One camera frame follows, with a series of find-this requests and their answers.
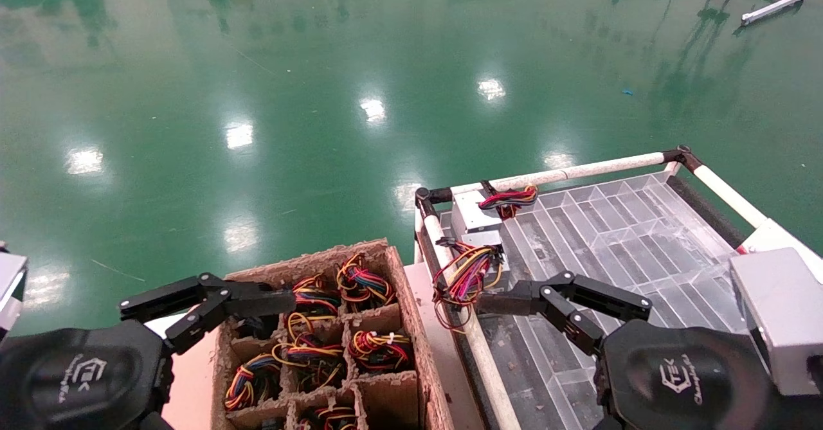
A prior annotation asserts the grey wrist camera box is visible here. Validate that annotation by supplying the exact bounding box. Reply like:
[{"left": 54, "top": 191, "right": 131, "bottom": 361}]
[
  {"left": 0, "top": 244, "right": 30, "bottom": 341},
  {"left": 730, "top": 247, "right": 823, "bottom": 397}
]

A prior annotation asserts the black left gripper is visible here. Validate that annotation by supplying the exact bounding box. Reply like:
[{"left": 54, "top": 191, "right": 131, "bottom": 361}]
[{"left": 0, "top": 273, "right": 296, "bottom": 430}]

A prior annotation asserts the cardboard box with dividers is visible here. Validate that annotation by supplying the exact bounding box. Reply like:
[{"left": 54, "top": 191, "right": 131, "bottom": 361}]
[{"left": 211, "top": 237, "right": 455, "bottom": 430}]

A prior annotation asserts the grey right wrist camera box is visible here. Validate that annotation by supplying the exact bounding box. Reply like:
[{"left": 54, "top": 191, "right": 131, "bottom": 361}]
[{"left": 730, "top": 247, "right": 823, "bottom": 397}]

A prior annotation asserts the white pipe cart frame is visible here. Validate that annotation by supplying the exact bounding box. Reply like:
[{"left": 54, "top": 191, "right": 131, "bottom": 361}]
[{"left": 414, "top": 145, "right": 772, "bottom": 430}]

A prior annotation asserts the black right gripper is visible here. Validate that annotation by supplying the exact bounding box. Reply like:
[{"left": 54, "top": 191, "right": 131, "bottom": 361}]
[{"left": 479, "top": 271, "right": 780, "bottom": 430}]

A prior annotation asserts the black foam strip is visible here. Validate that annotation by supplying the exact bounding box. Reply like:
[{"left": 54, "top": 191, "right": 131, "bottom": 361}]
[{"left": 665, "top": 174, "right": 747, "bottom": 249}]

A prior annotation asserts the clear plastic grid tray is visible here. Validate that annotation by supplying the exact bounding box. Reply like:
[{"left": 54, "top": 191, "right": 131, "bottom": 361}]
[{"left": 440, "top": 170, "right": 823, "bottom": 430}]

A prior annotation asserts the white sign with red border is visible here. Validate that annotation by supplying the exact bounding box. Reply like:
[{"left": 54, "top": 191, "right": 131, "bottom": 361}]
[{"left": 735, "top": 218, "right": 823, "bottom": 275}]

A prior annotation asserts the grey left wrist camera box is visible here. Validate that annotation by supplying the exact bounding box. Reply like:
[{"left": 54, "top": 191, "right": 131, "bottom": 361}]
[{"left": 0, "top": 244, "right": 30, "bottom": 341}]

